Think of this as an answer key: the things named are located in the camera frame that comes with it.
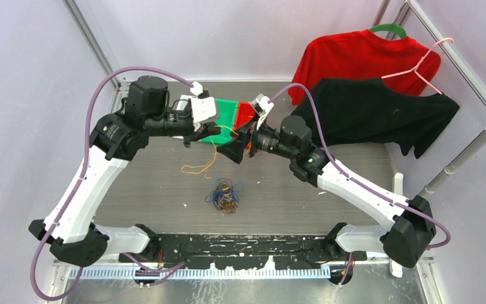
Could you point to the red t-shirt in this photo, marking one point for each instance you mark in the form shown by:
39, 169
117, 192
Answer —
364, 55

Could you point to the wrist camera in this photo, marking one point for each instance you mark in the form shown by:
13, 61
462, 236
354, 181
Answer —
262, 106
202, 110

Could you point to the red plastic bin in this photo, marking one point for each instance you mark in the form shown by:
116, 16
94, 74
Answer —
245, 112

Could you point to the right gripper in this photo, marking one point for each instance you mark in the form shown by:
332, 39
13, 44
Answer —
234, 151

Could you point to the green hanger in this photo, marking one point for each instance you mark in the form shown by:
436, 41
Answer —
390, 27

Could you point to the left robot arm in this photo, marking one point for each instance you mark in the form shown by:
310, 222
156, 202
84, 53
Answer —
145, 112

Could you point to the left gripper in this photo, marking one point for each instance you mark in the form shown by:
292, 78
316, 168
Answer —
201, 132

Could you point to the black t-shirt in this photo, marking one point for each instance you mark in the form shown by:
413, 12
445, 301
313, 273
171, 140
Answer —
347, 111

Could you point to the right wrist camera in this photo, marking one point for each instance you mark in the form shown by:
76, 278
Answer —
262, 106

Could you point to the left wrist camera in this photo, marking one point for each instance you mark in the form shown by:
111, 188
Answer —
202, 110

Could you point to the metal clothes rack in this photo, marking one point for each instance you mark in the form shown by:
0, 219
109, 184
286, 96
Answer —
459, 202

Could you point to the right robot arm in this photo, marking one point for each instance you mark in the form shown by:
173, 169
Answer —
404, 229

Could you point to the aluminium corner post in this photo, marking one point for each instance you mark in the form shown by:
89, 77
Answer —
88, 24

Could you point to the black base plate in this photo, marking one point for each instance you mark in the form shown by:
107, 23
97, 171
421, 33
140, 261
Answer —
244, 252

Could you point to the green plastic bin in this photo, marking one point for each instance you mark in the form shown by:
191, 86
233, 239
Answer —
227, 110

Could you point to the pink hanger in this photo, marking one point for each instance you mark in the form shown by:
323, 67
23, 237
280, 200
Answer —
414, 69

